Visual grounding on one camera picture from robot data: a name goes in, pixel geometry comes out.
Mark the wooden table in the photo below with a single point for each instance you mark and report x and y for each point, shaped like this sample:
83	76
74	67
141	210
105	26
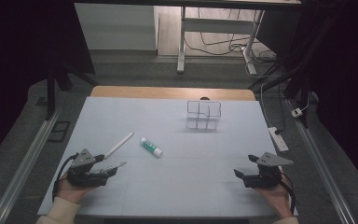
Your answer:
167	92

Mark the aluminium rail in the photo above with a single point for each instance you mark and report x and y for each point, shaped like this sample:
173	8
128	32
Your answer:
24	165
320	161

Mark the person's left hand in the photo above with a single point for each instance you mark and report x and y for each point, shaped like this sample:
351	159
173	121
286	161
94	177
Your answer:
73	193

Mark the person's right hand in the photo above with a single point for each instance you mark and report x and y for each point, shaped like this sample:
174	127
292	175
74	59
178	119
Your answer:
275	199

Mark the black tripod stand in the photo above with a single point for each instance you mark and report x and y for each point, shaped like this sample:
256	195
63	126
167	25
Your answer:
51	93
295	84

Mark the white power strip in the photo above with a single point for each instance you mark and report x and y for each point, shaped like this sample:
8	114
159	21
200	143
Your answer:
278	139

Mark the white pen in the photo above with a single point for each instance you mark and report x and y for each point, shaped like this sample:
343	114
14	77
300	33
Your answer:
119	145

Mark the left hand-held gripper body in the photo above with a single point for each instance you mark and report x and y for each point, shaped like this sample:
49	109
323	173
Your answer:
80	174

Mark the black floor frame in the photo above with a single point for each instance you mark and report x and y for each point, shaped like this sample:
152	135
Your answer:
59	131

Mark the white cabinet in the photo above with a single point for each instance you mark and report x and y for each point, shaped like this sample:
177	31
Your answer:
118	28

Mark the clear acrylic organizer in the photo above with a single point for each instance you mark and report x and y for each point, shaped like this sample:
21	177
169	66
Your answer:
203	115

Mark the white table cover board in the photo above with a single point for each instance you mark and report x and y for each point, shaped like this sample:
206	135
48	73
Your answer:
183	186

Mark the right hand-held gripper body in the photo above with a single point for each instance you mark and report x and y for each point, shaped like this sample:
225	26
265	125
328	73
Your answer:
265	175

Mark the white desk frame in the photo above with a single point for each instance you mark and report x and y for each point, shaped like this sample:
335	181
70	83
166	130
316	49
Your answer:
217	25

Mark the green and white glue stick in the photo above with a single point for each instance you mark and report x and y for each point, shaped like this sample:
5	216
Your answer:
151	147

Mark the small dark round object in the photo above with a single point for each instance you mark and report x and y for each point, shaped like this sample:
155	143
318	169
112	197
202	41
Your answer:
204	98

